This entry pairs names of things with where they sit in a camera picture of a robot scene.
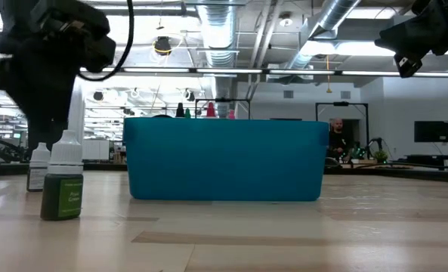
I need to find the blue plastic bin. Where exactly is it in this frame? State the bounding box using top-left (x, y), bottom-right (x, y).
top-left (122, 116), bottom-right (330, 202)

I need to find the yellow hanging cord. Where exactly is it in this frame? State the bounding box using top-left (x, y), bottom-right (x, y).
top-left (325, 54), bottom-right (333, 94)

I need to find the person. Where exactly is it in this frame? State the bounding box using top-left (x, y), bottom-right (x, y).
top-left (328, 118), bottom-right (348, 159)

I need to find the silver spiral slanted duct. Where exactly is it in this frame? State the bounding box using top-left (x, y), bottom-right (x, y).
top-left (283, 0), bottom-right (363, 71)

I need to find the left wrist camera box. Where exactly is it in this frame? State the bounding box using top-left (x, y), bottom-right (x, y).
top-left (30, 0), bottom-right (117, 73)

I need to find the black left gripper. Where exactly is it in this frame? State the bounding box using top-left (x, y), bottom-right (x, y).
top-left (0, 32), bottom-right (78, 132)

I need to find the tall black frame stand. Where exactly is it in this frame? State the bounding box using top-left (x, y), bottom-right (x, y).
top-left (315, 100), bottom-right (369, 159)

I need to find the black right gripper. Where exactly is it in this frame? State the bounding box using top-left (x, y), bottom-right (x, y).
top-left (374, 0), bottom-right (448, 79)

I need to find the black wall monitor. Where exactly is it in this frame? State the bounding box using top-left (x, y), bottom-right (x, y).
top-left (414, 120), bottom-right (448, 144)

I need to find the black ceiling dome device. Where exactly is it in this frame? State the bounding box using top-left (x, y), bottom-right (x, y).
top-left (153, 36), bottom-right (172, 57)

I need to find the long ceiling light rail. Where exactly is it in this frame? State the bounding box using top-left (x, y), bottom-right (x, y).
top-left (79, 66), bottom-right (448, 78)

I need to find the silver spiral vertical duct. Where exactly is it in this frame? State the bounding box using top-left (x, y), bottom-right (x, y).
top-left (196, 0), bottom-right (242, 119)

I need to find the small white-capped dropper bottle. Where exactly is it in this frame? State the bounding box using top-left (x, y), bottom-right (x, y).
top-left (26, 142), bottom-right (51, 193)

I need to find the low black frame stand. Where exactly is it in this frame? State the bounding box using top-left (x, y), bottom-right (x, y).
top-left (194, 97), bottom-right (252, 119)

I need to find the small green-label dropper bottle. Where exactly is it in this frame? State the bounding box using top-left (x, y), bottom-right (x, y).
top-left (40, 130), bottom-right (85, 221)

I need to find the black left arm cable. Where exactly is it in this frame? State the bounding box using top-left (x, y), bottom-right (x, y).
top-left (78, 0), bottom-right (135, 82)

